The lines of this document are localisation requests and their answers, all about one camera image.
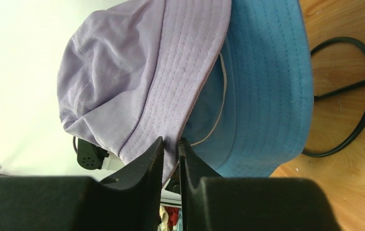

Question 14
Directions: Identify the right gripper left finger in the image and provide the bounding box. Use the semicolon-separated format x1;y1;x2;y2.
0;137;164;231

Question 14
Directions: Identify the black wire hat stand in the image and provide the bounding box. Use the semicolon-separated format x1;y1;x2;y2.
302;37;365;158

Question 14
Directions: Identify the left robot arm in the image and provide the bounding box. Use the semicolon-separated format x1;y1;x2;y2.
72;136;125;171

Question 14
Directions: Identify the purple bucket hat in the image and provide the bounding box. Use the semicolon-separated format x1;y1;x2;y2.
57;0;231;182

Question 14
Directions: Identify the dark red hat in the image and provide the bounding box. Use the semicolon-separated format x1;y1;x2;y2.
165;206;180;228

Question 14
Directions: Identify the blue bucket hat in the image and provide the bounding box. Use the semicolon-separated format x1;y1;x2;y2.
182;0;313;177

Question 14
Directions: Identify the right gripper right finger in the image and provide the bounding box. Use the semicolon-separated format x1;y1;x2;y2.
178;138;341;231

